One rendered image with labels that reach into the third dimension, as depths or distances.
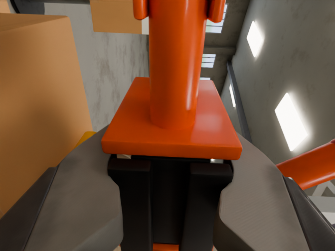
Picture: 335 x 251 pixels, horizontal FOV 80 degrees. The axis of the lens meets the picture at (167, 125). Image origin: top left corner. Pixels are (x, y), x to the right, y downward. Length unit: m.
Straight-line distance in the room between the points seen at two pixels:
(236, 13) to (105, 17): 8.07
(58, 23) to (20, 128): 0.12
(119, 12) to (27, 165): 1.45
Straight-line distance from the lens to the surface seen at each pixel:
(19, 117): 0.21
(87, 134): 0.32
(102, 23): 1.64
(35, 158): 0.23
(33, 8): 2.21
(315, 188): 3.30
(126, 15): 1.60
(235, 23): 9.58
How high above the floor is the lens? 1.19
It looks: 1 degrees down
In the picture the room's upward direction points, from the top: 93 degrees clockwise
